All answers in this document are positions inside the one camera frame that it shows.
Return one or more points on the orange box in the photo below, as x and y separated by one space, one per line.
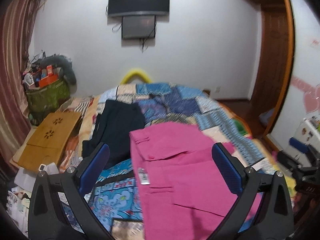
48 76

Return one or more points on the grey plush toy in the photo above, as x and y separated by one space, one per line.
60 61

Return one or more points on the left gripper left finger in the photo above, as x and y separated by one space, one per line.
47 218

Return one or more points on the pink heart wall sticker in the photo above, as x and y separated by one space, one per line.
310 94

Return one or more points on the green storage bag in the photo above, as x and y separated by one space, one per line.
46 100

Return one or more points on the blue patchwork bedspread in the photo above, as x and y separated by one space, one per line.
115 199

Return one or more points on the wooden lap desk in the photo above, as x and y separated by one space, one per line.
47 143

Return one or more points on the dark navy folded garment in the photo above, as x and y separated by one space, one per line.
112 127

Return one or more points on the brown wooden door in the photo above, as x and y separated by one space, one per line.
276 58

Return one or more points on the pink pants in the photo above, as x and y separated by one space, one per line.
182 193

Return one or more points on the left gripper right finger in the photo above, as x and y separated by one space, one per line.
274 216

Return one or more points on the white sticker-covered box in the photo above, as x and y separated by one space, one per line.
308 134

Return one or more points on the striped maroon curtain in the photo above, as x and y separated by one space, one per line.
17 24

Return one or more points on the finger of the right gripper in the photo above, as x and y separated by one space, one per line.
301 147
287 161

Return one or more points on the yellow curved headboard tube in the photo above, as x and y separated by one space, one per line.
136 73

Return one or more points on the black wall television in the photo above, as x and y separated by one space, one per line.
119 8

